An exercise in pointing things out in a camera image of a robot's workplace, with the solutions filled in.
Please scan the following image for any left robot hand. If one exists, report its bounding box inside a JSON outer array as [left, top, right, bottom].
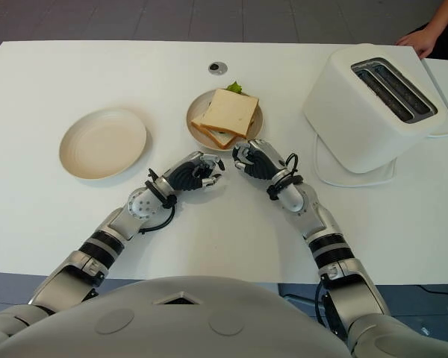
[[164, 150, 225, 192]]

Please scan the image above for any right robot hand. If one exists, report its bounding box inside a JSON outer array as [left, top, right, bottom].
[[231, 138, 289, 183]]

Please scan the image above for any bread slice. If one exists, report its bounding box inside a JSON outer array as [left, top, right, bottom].
[[190, 114, 237, 151], [199, 88, 260, 136]]

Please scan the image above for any beige plate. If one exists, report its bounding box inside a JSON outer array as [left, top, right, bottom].
[[185, 89, 264, 151]]

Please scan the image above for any cream plate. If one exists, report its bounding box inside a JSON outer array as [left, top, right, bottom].
[[58, 107, 148, 180]]

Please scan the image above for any cream toaster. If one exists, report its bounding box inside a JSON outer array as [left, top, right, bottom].
[[302, 43, 447, 175]]

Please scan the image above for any robot body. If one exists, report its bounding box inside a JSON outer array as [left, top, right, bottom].
[[0, 274, 363, 358]]

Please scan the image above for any person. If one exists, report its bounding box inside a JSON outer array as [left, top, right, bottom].
[[396, 0, 448, 61]]

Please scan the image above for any black cable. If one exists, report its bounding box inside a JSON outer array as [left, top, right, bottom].
[[137, 168, 178, 235], [266, 152, 304, 201]]

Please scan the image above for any white cord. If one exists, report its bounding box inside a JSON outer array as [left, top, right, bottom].
[[313, 131, 448, 187]]

